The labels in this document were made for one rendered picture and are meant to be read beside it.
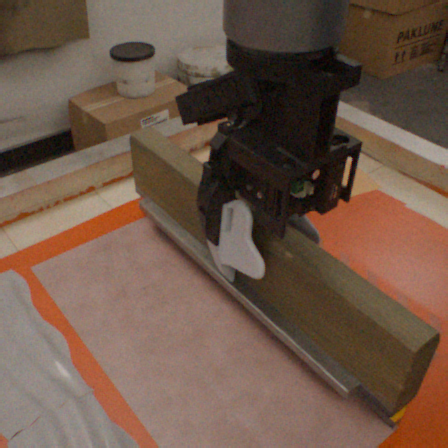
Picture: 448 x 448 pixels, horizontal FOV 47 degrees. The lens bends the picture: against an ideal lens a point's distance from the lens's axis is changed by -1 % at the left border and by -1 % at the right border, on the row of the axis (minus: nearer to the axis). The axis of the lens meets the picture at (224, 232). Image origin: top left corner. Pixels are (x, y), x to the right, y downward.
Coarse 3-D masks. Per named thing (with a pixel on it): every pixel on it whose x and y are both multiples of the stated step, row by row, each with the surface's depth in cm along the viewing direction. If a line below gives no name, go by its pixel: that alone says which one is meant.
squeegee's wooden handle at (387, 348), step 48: (144, 144) 52; (144, 192) 56; (192, 192) 47; (288, 240) 40; (288, 288) 40; (336, 288) 36; (336, 336) 37; (384, 336) 33; (432, 336) 32; (384, 384) 35
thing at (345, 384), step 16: (144, 208) 54; (160, 208) 54; (160, 224) 52; (176, 224) 52; (176, 240) 51; (192, 240) 50; (192, 256) 49; (208, 256) 48; (208, 272) 48; (240, 288) 45; (256, 304) 43; (272, 320) 42; (288, 320) 42; (288, 336) 41; (304, 336) 41; (304, 352) 39; (320, 352) 39; (320, 368) 38; (336, 368) 38; (336, 384) 37; (352, 384) 37
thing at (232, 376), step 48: (384, 240) 55; (432, 240) 55; (432, 288) 50; (192, 336) 45; (240, 336) 45; (144, 384) 41; (192, 384) 41; (240, 384) 41; (288, 384) 41; (432, 384) 41; (144, 432) 38; (192, 432) 38; (240, 432) 38; (288, 432) 38; (336, 432) 38; (384, 432) 38; (432, 432) 38
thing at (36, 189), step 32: (160, 128) 67; (192, 128) 67; (352, 128) 69; (384, 128) 67; (64, 160) 61; (96, 160) 61; (128, 160) 63; (384, 160) 67; (416, 160) 63; (0, 192) 56; (32, 192) 57; (64, 192) 60; (0, 224) 57
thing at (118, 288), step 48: (48, 240) 55; (96, 240) 55; (144, 240) 55; (336, 240) 55; (48, 288) 50; (96, 288) 50; (144, 288) 50; (192, 288) 50; (96, 336) 45; (144, 336) 45; (96, 384) 41
